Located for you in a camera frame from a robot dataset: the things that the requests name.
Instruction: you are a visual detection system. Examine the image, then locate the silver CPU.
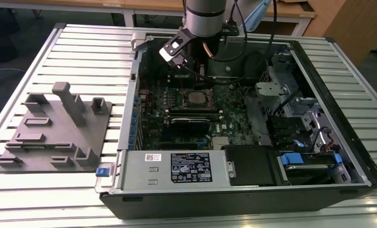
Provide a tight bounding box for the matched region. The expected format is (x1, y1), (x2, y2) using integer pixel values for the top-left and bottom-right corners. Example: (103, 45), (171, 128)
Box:
(189, 92), (208, 105)

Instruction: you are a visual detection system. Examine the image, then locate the CPU socket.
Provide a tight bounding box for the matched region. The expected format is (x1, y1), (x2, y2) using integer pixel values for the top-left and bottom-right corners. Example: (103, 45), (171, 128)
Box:
(183, 88), (219, 111)

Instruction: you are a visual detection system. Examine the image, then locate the silver drive cage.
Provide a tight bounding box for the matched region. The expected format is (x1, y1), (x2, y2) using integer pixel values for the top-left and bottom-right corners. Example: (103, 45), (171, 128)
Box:
(255, 52), (322, 119)

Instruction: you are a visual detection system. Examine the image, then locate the black graphics card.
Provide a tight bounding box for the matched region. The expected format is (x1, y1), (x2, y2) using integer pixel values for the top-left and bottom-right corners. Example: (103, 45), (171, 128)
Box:
(171, 116), (213, 137)

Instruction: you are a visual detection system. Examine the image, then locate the green motherboard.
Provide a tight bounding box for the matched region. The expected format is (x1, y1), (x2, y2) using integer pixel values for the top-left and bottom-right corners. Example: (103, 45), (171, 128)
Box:
(139, 79), (261, 152)

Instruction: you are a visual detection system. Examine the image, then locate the silver chipset heatsink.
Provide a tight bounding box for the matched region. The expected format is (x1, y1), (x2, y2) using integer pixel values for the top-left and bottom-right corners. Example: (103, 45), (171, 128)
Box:
(212, 136), (233, 146)

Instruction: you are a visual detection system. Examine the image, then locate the black plastic disk bay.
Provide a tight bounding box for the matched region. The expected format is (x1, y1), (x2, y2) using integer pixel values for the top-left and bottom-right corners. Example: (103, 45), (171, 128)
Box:
(267, 116), (314, 148)

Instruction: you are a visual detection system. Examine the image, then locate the wooden cabinet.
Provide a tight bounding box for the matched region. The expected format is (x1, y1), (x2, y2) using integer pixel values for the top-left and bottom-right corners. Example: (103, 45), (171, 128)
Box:
(305, 0), (377, 67)

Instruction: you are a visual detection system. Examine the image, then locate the silver power supply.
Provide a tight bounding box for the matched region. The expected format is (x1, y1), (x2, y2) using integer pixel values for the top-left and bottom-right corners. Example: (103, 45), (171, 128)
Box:
(111, 149), (237, 191)

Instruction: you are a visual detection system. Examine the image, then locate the grey parts rack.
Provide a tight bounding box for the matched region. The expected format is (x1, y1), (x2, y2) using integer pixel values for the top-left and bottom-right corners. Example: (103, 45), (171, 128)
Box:
(0, 82), (113, 172)

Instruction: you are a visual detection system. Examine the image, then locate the hard disk in blue carrier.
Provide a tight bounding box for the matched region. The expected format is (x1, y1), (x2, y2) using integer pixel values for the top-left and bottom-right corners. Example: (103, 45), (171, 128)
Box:
(279, 152), (341, 171)

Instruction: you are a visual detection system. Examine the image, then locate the black office chair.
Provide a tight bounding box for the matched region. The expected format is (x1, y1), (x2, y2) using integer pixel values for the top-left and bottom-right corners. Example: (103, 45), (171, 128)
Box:
(0, 7), (21, 64)

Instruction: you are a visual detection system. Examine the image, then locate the black PC case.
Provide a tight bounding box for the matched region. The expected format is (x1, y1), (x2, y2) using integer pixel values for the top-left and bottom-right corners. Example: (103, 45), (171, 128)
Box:
(95, 32), (377, 220)

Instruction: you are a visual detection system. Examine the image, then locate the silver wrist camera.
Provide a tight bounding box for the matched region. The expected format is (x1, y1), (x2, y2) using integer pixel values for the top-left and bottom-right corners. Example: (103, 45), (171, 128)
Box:
(159, 39), (189, 69)

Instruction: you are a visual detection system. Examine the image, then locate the black looped case cable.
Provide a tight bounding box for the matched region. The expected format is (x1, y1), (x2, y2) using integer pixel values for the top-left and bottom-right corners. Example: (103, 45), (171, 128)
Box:
(241, 50), (268, 80)

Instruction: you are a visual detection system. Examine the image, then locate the black camera cable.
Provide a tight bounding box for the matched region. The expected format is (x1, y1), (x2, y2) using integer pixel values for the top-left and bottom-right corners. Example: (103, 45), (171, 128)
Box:
(180, 0), (280, 86)

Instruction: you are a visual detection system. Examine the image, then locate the wooden desk white frame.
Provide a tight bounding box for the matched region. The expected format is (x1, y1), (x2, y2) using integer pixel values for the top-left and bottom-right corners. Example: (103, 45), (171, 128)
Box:
(0, 0), (135, 27)
(124, 0), (317, 36)

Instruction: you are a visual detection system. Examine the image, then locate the black drive cable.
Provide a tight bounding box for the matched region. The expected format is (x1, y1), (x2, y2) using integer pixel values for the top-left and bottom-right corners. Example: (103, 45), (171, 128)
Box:
(272, 87), (300, 120)

